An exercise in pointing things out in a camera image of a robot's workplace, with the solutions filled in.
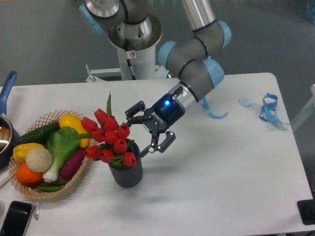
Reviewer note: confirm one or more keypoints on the green cucumber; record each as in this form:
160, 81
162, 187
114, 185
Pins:
39, 135

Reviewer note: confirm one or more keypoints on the blue handled saucepan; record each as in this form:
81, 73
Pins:
8, 135

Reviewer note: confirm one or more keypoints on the clear pen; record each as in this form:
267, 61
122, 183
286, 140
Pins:
36, 210

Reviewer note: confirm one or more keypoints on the black device at edge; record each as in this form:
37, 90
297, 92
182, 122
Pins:
307, 211

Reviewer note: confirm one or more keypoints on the dark grey ribbed vase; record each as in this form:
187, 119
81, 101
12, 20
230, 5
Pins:
126, 168

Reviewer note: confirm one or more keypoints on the black smartphone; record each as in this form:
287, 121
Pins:
17, 219

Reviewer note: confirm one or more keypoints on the yellow bell pepper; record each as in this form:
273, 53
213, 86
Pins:
20, 151

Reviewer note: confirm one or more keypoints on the blue knotted ribbon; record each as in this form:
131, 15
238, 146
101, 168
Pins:
268, 110

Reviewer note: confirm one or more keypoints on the purple sweet potato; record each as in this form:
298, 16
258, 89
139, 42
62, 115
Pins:
71, 166

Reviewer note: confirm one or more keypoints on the pale blue cap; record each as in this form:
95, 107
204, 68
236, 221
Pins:
245, 102

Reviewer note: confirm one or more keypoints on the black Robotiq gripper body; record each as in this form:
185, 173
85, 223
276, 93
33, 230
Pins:
165, 112

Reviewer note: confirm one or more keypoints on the red tulip bouquet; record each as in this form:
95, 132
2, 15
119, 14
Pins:
114, 147

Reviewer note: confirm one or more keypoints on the yellow squash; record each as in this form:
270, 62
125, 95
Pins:
70, 120

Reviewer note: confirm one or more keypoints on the blue curled ribbon strip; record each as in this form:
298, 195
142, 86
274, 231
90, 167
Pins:
208, 111

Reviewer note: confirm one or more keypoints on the orange fruit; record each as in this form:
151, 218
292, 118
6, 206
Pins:
25, 175

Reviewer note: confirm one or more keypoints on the white metal frame bracket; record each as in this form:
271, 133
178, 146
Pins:
114, 74

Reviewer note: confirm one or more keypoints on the green pea pods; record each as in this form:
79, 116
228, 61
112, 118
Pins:
52, 186

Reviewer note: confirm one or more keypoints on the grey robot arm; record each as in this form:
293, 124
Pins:
134, 31

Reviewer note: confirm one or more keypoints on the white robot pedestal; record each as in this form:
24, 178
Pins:
137, 65

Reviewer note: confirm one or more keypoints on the woven wicker basket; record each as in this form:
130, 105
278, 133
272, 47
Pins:
45, 119

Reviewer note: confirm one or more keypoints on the green bok choy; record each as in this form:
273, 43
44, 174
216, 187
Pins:
61, 144

